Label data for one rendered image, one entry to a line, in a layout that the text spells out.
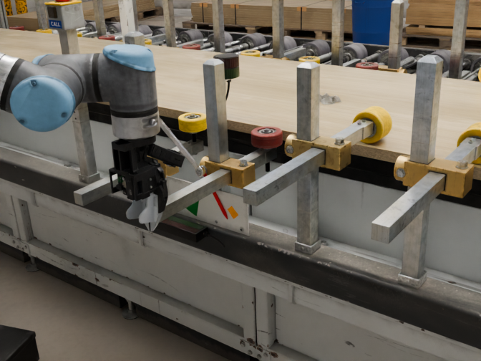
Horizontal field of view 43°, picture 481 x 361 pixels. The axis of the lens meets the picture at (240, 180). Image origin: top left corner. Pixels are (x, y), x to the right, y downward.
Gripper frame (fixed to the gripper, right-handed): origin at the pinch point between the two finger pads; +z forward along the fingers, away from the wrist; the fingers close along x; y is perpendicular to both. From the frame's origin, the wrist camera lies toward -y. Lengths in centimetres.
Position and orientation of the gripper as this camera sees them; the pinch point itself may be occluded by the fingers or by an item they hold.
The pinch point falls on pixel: (153, 223)
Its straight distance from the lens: 127.6
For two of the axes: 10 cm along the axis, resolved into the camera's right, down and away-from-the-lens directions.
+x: 8.0, 2.1, -5.7
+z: 0.3, 9.3, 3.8
